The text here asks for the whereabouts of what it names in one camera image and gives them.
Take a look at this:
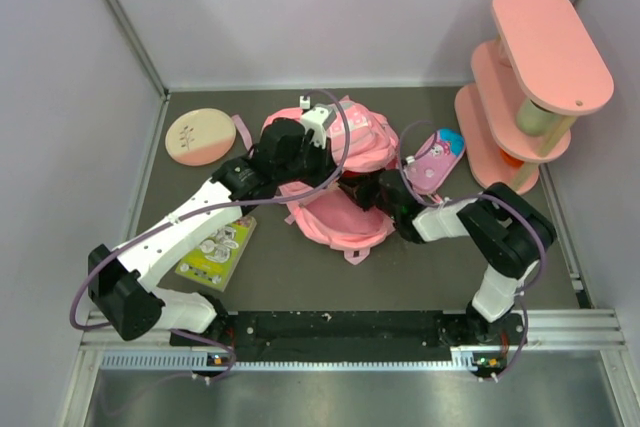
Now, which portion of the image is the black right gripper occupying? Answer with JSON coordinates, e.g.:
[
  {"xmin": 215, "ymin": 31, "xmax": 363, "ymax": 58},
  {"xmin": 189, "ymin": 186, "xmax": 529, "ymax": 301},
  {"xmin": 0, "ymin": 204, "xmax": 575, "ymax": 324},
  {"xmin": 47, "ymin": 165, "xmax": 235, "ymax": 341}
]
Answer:
[{"xmin": 338, "ymin": 168, "xmax": 400, "ymax": 220}]

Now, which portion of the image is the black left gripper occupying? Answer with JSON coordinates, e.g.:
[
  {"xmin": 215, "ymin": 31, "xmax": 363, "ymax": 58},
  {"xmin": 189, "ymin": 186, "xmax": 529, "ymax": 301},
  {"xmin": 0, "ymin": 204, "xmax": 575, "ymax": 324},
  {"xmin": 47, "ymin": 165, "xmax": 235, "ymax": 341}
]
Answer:
[{"xmin": 274, "ymin": 131, "xmax": 341, "ymax": 189}]

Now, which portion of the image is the pink cartoon pencil case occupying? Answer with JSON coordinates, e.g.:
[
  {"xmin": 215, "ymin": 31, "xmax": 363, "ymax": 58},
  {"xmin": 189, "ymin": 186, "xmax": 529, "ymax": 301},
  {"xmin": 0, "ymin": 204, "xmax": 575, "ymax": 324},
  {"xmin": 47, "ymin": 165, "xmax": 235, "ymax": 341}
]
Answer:
[{"xmin": 404, "ymin": 128, "xmax": 466, "ymax": 195}]

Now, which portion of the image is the pink student backpack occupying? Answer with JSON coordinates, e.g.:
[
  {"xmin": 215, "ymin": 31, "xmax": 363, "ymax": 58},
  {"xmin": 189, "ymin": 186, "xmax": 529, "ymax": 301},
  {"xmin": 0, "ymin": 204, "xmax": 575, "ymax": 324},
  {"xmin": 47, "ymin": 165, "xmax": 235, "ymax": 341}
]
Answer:
[{"xmin": 277, "ymin": 96, "xmax": 399, "ymax": 265}]

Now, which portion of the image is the green thin booklet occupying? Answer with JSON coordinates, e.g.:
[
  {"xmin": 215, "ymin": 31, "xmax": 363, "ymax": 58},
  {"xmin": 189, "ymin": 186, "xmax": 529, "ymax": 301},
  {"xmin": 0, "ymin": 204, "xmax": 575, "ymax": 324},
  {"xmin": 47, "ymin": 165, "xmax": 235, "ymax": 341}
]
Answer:
[{"xmin": 175, "ymin": 216, "xmax": 257, "ymax": 292}]

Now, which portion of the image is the red thick paperback book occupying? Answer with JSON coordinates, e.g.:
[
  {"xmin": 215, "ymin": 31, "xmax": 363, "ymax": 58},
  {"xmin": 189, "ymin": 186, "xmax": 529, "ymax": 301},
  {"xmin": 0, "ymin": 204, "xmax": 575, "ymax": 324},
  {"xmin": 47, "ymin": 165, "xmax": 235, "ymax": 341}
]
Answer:
[{"xmin": 340, "ymin": 171, "xmax": 367, "ymax": 186}]

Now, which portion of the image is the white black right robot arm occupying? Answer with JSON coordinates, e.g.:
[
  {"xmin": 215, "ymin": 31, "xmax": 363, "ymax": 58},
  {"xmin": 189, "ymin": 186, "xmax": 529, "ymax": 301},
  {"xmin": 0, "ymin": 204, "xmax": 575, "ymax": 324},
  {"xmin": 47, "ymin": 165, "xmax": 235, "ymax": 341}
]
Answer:
[{"xmin": 338, "ymin": 169, "xmax": 557, "ymax": 343}]

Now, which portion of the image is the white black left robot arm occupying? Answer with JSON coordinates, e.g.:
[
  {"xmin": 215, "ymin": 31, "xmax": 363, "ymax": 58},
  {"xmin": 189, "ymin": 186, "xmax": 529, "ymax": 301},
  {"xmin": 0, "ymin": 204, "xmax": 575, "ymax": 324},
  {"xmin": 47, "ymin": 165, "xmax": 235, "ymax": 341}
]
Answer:
[{"xmin": 88, "ymin": 109, "xmax": 340, "ymax": 344}]

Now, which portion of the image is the cream and pink plate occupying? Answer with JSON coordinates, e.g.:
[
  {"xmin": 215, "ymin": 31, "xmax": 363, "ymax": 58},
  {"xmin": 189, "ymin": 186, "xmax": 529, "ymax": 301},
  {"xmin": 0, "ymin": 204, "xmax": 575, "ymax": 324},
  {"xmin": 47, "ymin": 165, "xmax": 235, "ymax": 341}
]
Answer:
[{"xmin": 164, "ymin": 108, "xmax": 236, "ymax": 167}]

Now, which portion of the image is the orange bowl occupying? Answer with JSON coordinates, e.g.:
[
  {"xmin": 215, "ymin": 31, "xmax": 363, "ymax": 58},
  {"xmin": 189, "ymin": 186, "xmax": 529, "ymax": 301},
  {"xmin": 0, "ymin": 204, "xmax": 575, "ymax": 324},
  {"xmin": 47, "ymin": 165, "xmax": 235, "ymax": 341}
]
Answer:
[{"xmin": 499, "ymin": 149, "xmax": 524, "ymax": 169}]

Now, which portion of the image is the pale green cup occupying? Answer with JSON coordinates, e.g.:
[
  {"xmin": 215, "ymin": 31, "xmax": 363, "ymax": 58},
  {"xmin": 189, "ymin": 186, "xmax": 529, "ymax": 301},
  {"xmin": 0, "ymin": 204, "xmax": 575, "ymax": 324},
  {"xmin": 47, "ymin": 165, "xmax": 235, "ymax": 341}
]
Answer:
[{"xmin": 516, "ymin": 99, "xmax": 555, "ymax": 137}]

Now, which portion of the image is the pink three-tier wooden shelf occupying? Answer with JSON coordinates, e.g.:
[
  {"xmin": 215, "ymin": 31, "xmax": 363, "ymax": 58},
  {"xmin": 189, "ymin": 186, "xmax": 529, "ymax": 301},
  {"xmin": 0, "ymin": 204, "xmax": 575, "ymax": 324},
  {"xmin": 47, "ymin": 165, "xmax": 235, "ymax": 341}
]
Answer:
[{"xmin": 454, "ymin": 0, "xmax": 614, "ymax": 194}]

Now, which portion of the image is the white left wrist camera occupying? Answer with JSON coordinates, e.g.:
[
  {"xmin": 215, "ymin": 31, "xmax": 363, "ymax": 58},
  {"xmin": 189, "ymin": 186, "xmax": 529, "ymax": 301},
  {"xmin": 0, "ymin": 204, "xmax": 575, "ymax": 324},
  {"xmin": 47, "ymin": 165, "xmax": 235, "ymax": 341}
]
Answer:
[{"xmin": 298, "ymin": 96, "xmax": 337, "ymax": 149}]

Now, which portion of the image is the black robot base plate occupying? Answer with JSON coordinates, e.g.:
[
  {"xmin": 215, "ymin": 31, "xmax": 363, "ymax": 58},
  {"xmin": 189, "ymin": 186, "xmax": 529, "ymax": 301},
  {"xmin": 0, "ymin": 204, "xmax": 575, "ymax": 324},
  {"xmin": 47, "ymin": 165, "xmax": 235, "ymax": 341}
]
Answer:
[{"xmin": 201, "ymin": 310, "xmax": 524, "ymax": 363}]

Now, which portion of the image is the grey slotted cable duct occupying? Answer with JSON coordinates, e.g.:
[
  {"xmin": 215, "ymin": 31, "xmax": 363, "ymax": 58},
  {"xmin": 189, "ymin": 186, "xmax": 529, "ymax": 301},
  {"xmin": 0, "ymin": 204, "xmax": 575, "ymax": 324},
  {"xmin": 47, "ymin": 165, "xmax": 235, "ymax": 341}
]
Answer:
[{"xmin": 99, "ymin": 349, "xmax": 501, "ymax": 373}]

